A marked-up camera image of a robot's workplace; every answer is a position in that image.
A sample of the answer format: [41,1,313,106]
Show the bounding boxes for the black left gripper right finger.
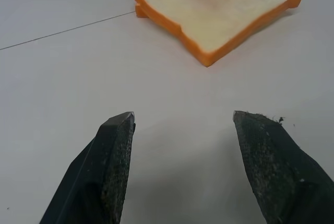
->
[232,110,334,224]

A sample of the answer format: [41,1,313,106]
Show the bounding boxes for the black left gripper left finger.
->
[39,111,136,224]

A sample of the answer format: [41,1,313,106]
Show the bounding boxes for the toast slice with orange crust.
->
[132,0,304,68]
[135,2,149,19]

